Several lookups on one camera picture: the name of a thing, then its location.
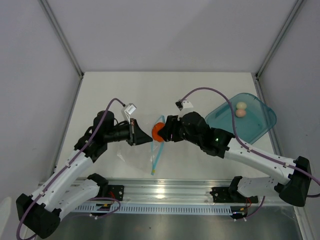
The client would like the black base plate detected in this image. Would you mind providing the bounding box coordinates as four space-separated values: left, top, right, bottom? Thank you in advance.
107 185 125 201
209 186 259 204

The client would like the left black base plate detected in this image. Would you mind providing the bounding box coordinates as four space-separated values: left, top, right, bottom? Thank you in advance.
107 185 125 201

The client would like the pink toy egg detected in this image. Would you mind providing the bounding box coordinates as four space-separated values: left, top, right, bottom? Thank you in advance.
235 109 247 118

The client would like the orange toy pumpkin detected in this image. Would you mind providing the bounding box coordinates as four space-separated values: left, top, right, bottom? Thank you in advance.
151 122 165 143

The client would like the cream toy egg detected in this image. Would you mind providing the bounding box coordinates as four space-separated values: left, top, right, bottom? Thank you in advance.
236 101 247 110

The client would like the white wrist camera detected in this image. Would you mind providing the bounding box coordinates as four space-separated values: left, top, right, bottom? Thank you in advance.
121 103 137 122
175 99 194 119

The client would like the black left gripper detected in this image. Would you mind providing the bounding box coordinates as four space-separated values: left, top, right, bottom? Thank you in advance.
104 118 153 146

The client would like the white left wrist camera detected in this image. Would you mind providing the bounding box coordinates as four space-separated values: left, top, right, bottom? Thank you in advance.
121 103 137 122

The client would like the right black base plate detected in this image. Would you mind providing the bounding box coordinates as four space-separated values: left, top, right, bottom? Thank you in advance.
209 186 259 204

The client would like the right aluminium frame post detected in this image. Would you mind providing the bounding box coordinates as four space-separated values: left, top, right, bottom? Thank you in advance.
255 0 307 81

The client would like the aluminium mounting rail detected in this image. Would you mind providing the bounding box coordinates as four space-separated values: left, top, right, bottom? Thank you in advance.
63 177 306 207

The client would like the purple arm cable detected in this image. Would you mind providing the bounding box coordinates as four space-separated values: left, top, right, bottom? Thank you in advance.
180 87 320 197
15 98 126 240

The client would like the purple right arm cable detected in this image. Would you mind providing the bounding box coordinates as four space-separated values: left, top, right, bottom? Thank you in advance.
180 87 320 197

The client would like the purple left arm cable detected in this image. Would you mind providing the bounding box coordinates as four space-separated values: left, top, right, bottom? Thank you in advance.
15 98 126 240

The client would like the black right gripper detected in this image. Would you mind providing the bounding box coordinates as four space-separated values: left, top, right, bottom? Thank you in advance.
158 115 202 147

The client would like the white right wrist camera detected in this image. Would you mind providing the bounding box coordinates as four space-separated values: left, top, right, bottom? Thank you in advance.
175 99 194 119

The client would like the white slotted cable duct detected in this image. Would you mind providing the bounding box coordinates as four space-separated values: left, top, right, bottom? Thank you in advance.
73 203 233 216

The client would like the aluminium frame post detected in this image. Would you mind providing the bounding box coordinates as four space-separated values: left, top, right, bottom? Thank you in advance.
38 0 84 78
255 0 307 81

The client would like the clear zip top bag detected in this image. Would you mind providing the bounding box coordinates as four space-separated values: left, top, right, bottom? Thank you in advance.
117 113 165 176

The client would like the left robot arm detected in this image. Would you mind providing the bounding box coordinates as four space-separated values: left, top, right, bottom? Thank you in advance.
16 111 153 239

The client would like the teal plastic tray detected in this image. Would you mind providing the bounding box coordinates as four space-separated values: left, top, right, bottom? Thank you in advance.
205 93 277 145

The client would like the left aluminium frame post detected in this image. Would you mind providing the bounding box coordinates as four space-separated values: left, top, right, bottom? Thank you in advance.
38 0 84 78

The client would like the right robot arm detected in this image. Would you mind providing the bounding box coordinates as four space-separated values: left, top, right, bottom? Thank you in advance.
152 111 311 207

